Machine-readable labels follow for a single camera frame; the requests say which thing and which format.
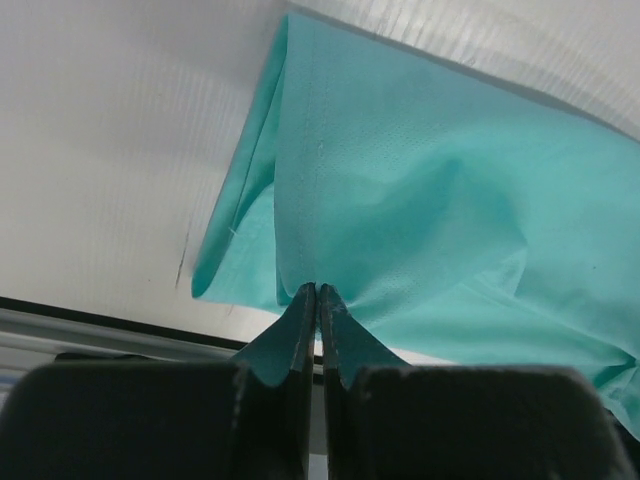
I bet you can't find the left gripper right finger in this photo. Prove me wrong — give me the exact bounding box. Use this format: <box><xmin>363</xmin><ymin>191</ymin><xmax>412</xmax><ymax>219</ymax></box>
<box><xmin>319</xmin><ymin>285</ymin><xmax>639</xmax><ymax>479</ymax></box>

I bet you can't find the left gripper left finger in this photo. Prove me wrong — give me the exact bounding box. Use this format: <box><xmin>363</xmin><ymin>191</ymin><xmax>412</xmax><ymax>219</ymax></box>
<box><xmin>1</xmin><ymin>283</ymin><xmax>316</xmax><ymax>479</ymax></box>

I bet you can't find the teal t shirt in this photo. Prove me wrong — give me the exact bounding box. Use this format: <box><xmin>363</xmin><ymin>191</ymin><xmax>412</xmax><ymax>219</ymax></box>
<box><xmin>191</xmin><ymin>13</ymin><xmax>639</xmax><ymax>434</ymax></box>

